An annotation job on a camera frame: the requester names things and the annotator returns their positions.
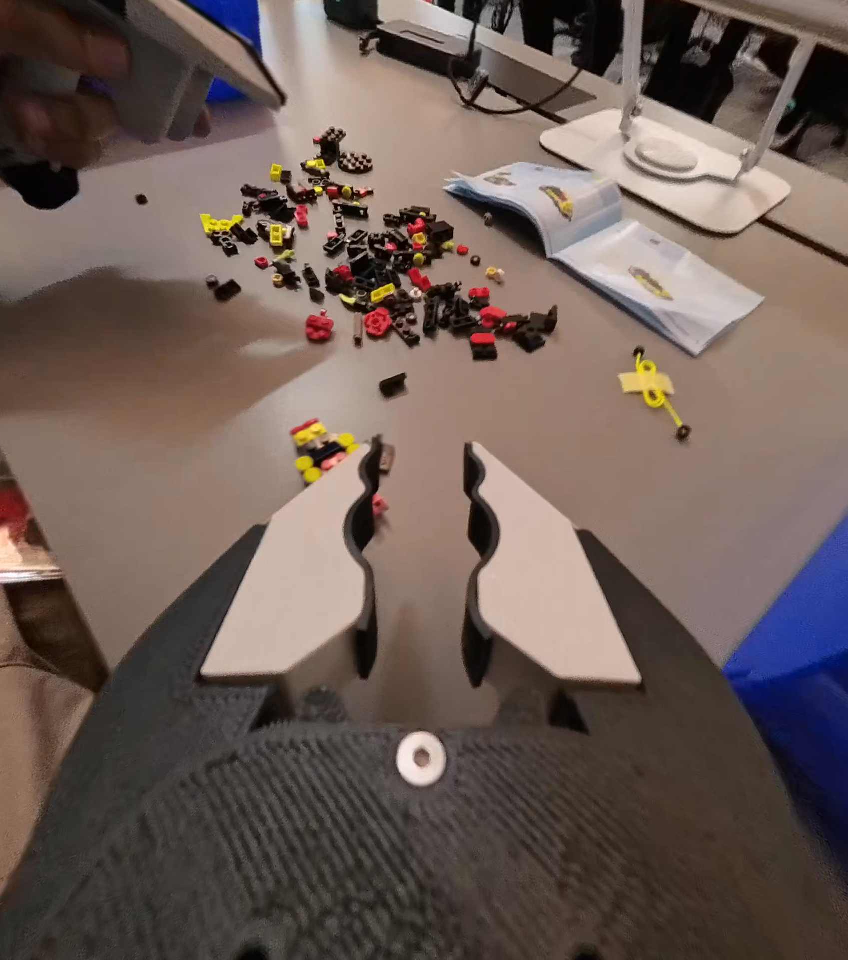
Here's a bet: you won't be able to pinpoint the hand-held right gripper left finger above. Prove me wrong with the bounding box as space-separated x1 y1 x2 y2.
199 435 385 721

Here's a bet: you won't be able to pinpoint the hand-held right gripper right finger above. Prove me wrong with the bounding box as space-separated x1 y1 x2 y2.
461 441 644 723

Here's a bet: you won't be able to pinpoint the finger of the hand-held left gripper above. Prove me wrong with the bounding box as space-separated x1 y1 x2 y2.
127 0 288 111
111 47 212 145

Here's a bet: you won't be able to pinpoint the partly built lego model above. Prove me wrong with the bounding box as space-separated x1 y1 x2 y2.
290 418 362 486

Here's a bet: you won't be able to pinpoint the pile of lego pieces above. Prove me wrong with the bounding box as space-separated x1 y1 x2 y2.
199 126 561 363

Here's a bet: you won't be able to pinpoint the lego instruction booklet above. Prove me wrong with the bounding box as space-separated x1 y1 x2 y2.
444 161 766 357

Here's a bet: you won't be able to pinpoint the person's left hand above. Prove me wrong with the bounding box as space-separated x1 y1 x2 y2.
0 0 134 172

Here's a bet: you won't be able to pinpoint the black power adapter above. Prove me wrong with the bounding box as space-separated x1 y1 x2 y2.
375 18 483 67

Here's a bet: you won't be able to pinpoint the person's tan trousers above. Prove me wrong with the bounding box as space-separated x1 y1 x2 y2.
0 585 108 960

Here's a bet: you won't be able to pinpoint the white display stand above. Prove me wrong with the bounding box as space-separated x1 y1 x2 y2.
540 0 822 235

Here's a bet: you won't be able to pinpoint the yellow string with tape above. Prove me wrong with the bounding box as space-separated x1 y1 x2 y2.
617 345 693 442

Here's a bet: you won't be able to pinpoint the black cable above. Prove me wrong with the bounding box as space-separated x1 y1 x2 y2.
450 41 591 118

